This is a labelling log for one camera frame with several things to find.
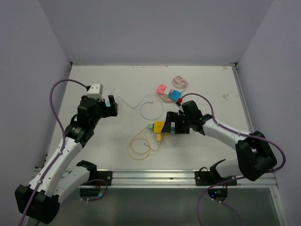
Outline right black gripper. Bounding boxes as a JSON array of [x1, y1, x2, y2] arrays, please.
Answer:
[[161, 111, 192, 134]]

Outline yellow socket cube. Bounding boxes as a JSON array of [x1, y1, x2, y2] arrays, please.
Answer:
[[153, 121, 165, 133]]

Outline yellow plug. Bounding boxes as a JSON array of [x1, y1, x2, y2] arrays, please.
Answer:
[[156, 133, 164, 142]]

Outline green plug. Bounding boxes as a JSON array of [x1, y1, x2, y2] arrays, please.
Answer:
[[147, 123, 154, 129]]

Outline teal charger plug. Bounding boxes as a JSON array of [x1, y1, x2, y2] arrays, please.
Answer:
[[105, 101, 111, 107]]

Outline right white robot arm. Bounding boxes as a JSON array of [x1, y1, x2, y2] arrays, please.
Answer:
[[161, 100, 277, 185]]

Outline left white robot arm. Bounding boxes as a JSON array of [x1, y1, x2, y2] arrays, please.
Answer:
[[15, 95, 118, 224]]

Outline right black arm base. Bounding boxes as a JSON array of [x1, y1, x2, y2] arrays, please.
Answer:
[[194, 159, 236, 186]]

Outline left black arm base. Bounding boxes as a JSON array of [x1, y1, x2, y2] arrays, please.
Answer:
[[76, 160, 112, 186]]

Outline white adapter plug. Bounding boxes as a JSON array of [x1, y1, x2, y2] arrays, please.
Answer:
[[115, 97, 122, 111]]

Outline blue socket cube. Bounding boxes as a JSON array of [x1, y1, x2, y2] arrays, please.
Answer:
[[169, 90, 182, 102]]

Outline pink socket cube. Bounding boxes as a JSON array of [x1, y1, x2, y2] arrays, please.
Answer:
[[157, 84, 167, 95]]

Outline white adapter between cubes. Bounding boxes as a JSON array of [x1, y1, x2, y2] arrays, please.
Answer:
[[163, 88, 172, 98]]

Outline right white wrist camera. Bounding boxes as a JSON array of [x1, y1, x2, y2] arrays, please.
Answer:
[[175, 98, 185, 112]]

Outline yellow cable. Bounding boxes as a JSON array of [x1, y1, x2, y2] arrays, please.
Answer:
[[127, 127, 162, 161]]

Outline teal charger cable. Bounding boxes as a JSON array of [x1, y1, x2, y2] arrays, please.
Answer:
[[117, 94, 165, 120]]

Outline pink coiled cable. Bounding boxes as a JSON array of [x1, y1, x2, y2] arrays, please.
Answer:
[[172, 75, 190, 89]]

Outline aluminium front rail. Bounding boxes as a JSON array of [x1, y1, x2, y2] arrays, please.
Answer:
[[97, 169, 278, 188]]

